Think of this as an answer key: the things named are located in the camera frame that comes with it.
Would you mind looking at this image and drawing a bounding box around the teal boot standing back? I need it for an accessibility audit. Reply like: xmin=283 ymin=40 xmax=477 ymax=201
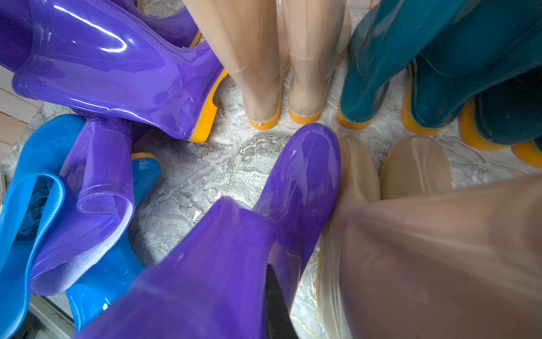
xmin=512 ymin=137 xmax=542 ymax=168

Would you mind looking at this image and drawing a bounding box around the blue boot underneath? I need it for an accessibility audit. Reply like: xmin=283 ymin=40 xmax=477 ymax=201
xmin=66 ymin=153 xmax=161 ymax=331

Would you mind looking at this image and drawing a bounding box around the large teal boot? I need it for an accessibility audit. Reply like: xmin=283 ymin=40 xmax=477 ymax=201
xmin=337 ymin=0 xmax=466 ymax=130

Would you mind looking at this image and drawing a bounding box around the blue boot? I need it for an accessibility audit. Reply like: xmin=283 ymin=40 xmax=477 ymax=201
xmin=1 ymin=114 xmax=86 ymax=338

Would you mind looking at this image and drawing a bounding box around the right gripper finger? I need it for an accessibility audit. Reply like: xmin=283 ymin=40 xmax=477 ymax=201
xmin=265 ymin=264 xmax=298 ymax=339

